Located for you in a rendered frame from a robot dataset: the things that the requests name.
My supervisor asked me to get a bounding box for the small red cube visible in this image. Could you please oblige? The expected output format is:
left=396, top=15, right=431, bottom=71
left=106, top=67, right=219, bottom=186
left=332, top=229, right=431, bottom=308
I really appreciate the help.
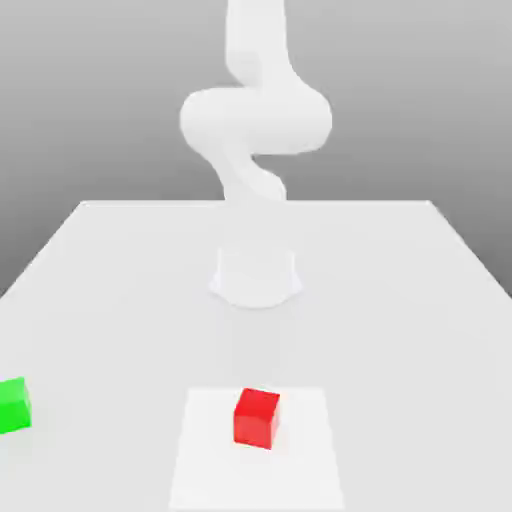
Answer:
left=232, top=386, right=281, bottom=451

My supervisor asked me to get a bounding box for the small green cube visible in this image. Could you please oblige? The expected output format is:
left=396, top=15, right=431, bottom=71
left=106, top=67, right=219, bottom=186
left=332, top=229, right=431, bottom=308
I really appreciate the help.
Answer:
left=0, top=376, right=33, bottom=436

